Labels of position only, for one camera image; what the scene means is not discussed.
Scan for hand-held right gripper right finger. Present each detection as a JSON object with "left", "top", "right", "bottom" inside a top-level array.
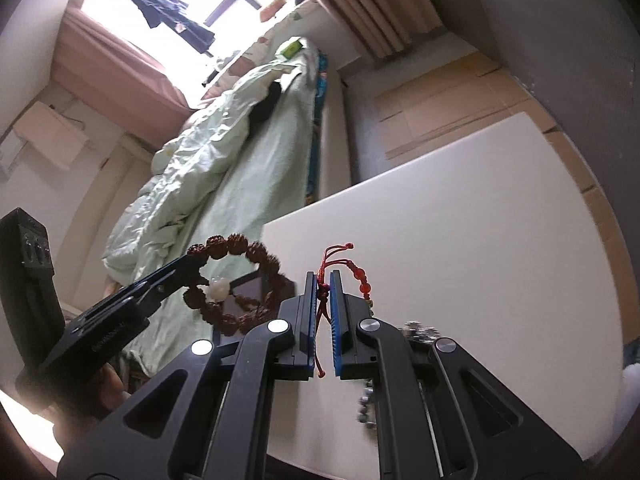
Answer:
[{"left": 330, "top": 269, "right": 590, "bottom": 480}]

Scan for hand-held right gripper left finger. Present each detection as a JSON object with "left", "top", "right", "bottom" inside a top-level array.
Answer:
[{"left": 56, "top": 271, "right": 321, "bottom": 480}]

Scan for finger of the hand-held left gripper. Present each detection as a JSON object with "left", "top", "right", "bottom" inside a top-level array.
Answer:
[{"left": 122, "top": 252, "right": 211, "bottom": 313}]

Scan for red cord bracelet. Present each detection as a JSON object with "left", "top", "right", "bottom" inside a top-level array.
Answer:
[{"left": 316, "top": 242, "right": 377, "bottom": 312}]

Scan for brown bead bracelet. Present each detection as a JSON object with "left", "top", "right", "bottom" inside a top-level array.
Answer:
[{"left": 182, "top": 232, "right": 297, "bottom": 337}]

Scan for person's left hand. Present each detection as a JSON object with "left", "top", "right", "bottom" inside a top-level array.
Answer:
[{"left": 91, "top": 360, "right": 128, "bottom": 417}]

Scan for light green blanket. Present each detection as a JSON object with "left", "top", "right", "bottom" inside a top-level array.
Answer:
[{"left": 102, "top": 37, "right": 321, "bottom": 286}]

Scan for blue bed sheet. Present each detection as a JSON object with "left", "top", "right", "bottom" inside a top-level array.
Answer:
[{"left": 304, "top": 52, "right": 332, "bottom": 207}]

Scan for white mattress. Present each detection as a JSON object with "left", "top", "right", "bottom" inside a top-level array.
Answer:
[{"left": 319, "top": 66, "right": 357, "bottom": 207}]

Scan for white air conditioner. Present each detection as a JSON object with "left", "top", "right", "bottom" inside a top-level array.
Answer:
[{"left": 12, "top": 101, "right": 92, "bottom": 172}]

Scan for black cloth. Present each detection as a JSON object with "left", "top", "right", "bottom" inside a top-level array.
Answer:
[{"left": 247, "top": 82, "right": 284, "bottom": 129}]

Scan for pink curtain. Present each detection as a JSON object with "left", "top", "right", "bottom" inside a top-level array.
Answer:
[{"left": 52, "top": 7, "right": 195, "bottom": 137}]

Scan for dark hanging clothes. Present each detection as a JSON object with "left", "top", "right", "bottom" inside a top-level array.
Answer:
[{"left": 127, "top": 0, "right": 262, "bottom": 57}]

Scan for beige curtain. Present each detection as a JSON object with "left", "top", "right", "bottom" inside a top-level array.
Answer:
[{"left": 276, "top": 0, "right": 445, "bottom": 60}]

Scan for silver bead bracelet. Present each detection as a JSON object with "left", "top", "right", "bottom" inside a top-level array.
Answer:
[{"left": 352, "top": 320, "right": 443, "bottom": 430}]

